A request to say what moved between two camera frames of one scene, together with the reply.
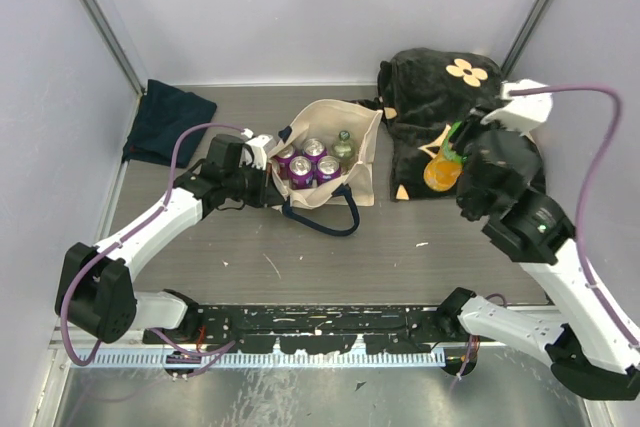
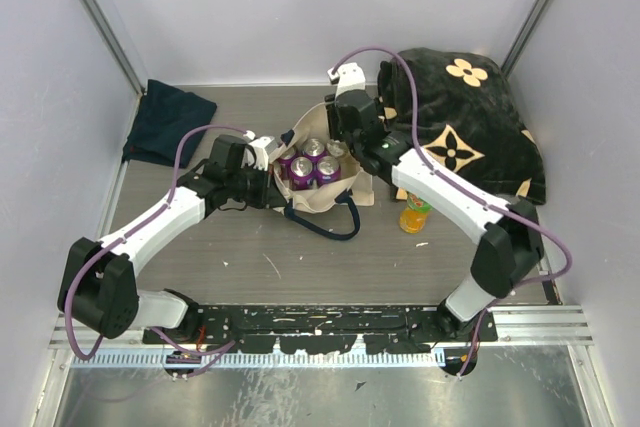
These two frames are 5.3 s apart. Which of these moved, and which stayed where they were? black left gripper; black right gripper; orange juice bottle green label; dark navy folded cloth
Moved: black right gripper; orange juice bottle green label
Stayed: black left gripper; dark navy folded cloth
